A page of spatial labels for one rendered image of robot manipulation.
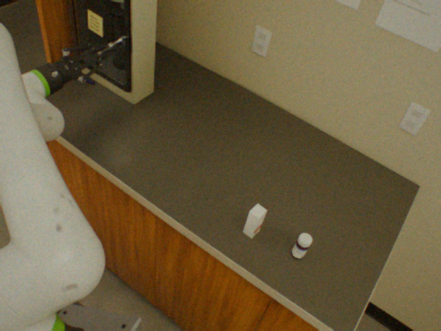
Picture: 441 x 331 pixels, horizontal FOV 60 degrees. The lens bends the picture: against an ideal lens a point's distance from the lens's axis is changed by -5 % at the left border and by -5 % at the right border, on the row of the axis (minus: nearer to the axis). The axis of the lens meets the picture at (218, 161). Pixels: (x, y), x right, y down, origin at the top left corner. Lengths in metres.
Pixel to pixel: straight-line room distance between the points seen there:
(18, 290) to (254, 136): 1.06
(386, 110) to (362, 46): 0.25
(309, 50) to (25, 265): 1.21
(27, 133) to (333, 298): 0.88
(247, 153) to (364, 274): 0.56
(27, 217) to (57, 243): 0.06
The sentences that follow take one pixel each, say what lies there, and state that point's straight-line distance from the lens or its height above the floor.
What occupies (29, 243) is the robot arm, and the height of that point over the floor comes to 1.42.
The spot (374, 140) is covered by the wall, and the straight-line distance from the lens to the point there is 1.59.
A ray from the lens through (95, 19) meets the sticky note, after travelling 1.50.
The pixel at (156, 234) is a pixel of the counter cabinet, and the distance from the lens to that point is 1.43.
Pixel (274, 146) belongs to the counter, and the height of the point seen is 0.94.
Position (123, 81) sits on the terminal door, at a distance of 1.52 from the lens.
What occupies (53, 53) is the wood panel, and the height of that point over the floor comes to 1.03.
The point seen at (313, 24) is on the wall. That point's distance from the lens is 1.48.
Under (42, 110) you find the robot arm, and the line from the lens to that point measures 1.15.
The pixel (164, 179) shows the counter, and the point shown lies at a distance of 1.30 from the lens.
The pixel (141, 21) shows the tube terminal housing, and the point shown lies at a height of 1.28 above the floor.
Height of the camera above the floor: 1.94
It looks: 47 degrees down
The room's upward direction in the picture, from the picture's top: 11 degrees clockwise
